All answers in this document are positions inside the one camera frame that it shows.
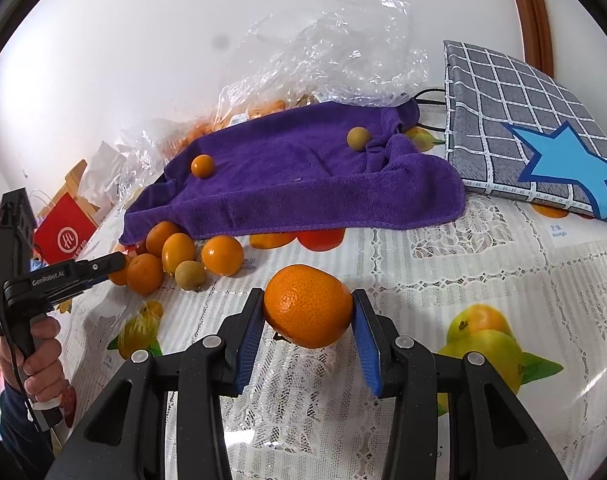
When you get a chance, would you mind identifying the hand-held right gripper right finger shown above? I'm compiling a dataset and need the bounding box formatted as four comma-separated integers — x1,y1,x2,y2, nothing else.
352,287,569,480

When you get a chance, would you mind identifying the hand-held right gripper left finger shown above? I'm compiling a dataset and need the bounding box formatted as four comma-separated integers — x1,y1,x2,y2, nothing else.
43,287,266,480

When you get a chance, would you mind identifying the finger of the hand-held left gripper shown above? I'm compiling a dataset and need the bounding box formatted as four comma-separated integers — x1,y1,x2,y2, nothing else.
79,252,130,286

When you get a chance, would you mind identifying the large orange mandarin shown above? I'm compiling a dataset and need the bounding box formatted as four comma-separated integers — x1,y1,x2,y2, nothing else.
263,264,355,350

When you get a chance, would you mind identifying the oval small orange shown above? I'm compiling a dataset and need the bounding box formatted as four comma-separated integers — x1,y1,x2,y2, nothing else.
162,232,196,276

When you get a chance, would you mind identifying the small brownish green fruit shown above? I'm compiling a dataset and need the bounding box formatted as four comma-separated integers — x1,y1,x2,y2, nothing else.
347,127,372,152
175,260,207,292

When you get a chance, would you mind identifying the pile of bagged brown fruits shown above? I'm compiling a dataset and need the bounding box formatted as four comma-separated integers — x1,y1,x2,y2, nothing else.
283,87,329,111

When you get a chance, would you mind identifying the person's left hand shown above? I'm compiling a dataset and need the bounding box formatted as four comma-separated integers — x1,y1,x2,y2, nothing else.
22,317,70,407

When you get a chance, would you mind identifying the red paper bag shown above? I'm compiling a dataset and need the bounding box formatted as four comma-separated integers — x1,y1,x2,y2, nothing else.
30,190,100,267

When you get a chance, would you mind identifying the white plastic bag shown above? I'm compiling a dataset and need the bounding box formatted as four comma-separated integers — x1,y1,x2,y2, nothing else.
79,140,130,213

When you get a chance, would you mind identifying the small clear plastic bag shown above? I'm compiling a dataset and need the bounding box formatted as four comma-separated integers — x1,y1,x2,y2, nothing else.
116,117,194,201

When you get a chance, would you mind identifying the pile of bagged oranges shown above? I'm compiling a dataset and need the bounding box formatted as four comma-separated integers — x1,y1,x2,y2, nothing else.
176,99,289,153

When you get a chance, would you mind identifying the purple towel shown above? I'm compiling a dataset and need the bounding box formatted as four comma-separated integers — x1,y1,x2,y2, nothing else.
119,100,467,248

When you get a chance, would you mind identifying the grey checked cushion blue star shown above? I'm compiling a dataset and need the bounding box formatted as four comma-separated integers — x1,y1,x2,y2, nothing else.
442,40,607,223

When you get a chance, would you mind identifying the large clear plastic bag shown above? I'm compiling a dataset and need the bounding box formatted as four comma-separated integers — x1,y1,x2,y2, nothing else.
216,0,429,128

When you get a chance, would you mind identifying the black cable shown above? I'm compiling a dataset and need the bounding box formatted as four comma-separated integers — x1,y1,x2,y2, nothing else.
411,88,450,136

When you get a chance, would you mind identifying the brown wooden door frame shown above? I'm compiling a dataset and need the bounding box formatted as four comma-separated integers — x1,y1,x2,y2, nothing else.
503,0,555,78

